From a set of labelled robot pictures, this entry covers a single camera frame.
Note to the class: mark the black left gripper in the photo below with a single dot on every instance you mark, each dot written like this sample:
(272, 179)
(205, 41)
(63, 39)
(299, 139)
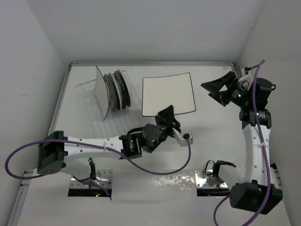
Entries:
(165, 116)

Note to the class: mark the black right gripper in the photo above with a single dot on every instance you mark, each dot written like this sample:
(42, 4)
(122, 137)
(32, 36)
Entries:
(217, 84)

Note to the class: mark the white square plate black rim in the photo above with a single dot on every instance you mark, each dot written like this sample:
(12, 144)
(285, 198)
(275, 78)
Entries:
(160, 92)

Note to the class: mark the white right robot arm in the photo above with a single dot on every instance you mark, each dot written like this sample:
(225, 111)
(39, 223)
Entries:
(254, 188)

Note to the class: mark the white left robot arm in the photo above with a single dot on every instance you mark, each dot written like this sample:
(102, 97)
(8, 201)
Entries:
(60, 153)

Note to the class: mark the clear plastic dish rack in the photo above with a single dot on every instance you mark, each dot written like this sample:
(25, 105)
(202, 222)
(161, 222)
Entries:
(116, 123)

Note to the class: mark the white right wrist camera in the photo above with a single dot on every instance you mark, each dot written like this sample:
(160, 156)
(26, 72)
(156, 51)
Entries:
(245, 80)

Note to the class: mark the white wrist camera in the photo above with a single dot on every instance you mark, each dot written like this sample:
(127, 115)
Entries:
(182, 139)
(245, 80)

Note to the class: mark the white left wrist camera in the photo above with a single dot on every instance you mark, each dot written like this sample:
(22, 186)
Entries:
(182, 139)

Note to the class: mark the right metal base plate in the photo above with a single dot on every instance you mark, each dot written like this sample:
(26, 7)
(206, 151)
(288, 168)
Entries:
(204, 180)

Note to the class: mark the metal base plate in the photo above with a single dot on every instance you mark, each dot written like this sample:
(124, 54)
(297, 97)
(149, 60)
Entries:
(104, 179)
(204, 180)

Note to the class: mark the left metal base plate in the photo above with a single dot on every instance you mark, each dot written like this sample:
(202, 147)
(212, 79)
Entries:
(104, 179)

